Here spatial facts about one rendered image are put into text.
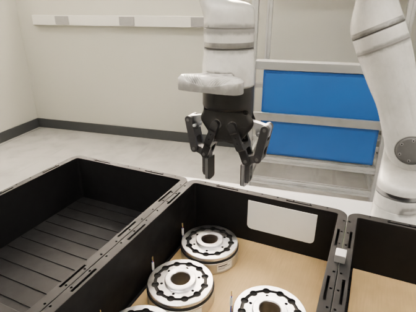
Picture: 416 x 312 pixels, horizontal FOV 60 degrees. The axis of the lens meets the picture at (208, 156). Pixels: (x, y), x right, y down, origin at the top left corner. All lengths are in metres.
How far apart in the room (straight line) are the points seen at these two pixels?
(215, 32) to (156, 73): 3.01
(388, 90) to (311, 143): 1.69
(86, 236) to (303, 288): 0.42
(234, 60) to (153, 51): 3.00
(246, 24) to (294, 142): 1.94
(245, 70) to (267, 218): 0.30
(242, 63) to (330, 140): 1.93
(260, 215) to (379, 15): 0.41
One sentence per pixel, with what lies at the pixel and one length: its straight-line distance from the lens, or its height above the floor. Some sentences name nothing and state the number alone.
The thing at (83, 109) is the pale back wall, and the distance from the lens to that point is 4.00.
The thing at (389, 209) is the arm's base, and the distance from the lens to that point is 0.83.
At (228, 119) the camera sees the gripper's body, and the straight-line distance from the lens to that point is 0.53.
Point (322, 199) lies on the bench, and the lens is 1.17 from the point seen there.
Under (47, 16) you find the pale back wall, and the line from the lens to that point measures 3.98.
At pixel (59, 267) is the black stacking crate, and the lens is 0.70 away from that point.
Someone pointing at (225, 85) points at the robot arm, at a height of 1.16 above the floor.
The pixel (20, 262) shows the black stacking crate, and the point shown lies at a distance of 0.74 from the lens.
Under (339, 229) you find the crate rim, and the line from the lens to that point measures 0.61.
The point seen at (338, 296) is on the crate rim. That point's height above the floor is 0.93.
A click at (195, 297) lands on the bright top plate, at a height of 0.86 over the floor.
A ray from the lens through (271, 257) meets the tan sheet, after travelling 0.68.
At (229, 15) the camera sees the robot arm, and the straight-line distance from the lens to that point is 0.49.
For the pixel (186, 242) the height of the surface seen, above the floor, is 0.86.
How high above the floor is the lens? 1.25
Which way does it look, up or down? 23 degrees down
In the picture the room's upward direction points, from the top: straight up
